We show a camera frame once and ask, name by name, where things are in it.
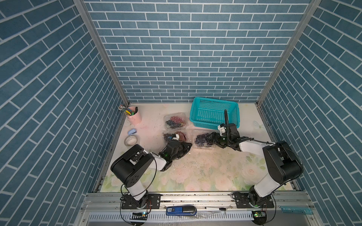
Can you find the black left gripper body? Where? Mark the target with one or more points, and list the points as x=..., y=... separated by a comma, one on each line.
x=179, y=153

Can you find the teal plastic basket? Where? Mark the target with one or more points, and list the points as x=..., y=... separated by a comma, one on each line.
x=209, y=113

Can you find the blue black handheld device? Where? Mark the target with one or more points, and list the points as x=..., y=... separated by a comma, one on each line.
x=186, y=210

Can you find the clear clamshell container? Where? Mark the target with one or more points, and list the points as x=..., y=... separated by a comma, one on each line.
x=174, y=132
x=196, y=132
x=167, y=117

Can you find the pink pen cup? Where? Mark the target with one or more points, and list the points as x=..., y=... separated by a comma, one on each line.
x=135, y=117

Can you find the teal metal bracket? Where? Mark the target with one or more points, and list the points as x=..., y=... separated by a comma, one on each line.
x=296, y=210

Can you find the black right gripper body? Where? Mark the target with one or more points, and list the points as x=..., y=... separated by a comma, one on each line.
x=221, y=141

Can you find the red grape bunch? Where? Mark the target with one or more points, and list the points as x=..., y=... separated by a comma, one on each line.
x=179, y=120
x=182, y=136

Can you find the tape roll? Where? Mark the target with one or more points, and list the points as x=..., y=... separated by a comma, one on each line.
x=131, y=140

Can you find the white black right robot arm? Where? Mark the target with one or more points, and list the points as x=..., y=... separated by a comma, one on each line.
x=282, y=163

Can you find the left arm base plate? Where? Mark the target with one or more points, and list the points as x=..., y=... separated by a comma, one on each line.
x=148, y=200

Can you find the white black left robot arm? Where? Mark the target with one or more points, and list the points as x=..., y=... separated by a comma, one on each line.
x=130, y=167

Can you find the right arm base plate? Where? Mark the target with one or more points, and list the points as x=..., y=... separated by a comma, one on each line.
x=240, y=200

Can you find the small blue stapler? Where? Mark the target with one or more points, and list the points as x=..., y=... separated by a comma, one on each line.
x=131, y=132

